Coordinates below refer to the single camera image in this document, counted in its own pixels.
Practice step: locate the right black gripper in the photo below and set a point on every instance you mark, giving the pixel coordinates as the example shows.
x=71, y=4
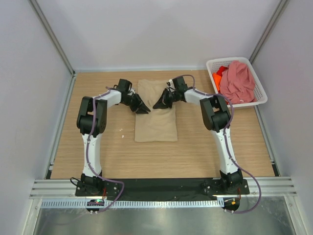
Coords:
x=163, y=102

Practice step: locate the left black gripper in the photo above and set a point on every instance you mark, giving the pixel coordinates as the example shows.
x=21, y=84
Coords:
x=143, y=109

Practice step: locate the beige t shirt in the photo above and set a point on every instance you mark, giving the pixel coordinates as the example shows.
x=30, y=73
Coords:
x=160, y=124

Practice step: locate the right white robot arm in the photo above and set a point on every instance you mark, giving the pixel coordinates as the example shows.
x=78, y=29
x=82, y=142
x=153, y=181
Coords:
x=216, y=117

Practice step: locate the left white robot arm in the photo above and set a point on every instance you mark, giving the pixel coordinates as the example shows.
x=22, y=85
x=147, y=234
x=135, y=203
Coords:
x=92, y=122

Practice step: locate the orange t shirt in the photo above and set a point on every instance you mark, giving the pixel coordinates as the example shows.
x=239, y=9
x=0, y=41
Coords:
x=217, y=79

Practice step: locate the white plastic basket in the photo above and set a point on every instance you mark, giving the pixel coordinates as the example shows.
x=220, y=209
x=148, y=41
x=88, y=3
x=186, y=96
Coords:
x=259, y=93

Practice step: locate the red t shirt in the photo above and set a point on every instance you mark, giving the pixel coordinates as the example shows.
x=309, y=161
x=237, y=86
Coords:
x=221, y=70

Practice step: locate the pink t shirt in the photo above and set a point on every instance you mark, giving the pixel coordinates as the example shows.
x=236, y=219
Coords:
x=238, y=84

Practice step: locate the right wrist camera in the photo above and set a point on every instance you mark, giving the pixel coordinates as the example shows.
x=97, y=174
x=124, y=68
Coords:
x=177, y=83

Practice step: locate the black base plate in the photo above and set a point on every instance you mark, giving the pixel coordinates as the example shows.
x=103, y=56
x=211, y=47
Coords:
x=163, y=190

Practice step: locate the white slotted cable duct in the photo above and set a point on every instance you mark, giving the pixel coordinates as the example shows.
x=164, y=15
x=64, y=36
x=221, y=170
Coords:
x=97, y=204

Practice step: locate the aluminium frame rail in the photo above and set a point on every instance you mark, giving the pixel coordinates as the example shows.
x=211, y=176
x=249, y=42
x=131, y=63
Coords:
x=264, y=186

